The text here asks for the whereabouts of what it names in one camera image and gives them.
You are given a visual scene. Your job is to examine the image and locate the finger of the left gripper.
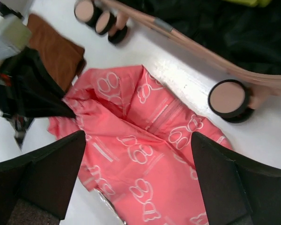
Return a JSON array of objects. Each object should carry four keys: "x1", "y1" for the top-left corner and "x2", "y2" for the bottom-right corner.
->
[{"x1": 25, "y1": 50, "x2": 75, "y2": 118}]

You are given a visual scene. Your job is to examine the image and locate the yellow-green shorts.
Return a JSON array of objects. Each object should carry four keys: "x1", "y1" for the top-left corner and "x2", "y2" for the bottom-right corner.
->
[{"x1": 231, "y1": 0, "x2": 271, "y2": 8}]

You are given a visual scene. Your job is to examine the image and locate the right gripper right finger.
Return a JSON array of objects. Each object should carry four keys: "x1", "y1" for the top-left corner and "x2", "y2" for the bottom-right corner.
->
[{"x1": 191, "y1": 132, "x2": 281, "y2": 225}]

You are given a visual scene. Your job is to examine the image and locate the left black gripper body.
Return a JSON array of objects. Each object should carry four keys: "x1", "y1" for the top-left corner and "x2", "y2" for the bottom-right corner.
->
[{"x1": 0, "y1": 48, "x2": 44, "y2": 145}]

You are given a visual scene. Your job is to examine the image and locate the brown towel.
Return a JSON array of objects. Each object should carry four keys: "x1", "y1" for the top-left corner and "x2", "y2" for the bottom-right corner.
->
[{"x1": 27, "y1": 14, "x2": 86, "y2": 92}]

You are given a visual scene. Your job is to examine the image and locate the pink open suitcase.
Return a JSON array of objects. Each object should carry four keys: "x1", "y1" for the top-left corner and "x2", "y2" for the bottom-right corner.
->
[{"x1": 74, "y1": 0, "x2": 281, "y2": 124}]

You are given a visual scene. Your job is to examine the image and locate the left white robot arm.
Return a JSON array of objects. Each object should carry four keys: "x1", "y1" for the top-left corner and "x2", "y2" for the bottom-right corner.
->
[{"x1": 0, "y1": 1, "x2": 75, "y2": 146}]

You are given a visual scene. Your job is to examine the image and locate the pink patterned garment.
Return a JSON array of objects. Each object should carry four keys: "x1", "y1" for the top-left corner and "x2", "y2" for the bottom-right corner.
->
[{"x1": 48, "y1": 66, "x2": 231, "y2": 225}]

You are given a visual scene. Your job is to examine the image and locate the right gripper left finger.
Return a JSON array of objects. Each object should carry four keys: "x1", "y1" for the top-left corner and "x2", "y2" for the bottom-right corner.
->
[{"x1": 0, "y1": 131, "x2": 86, "y2": 225}]

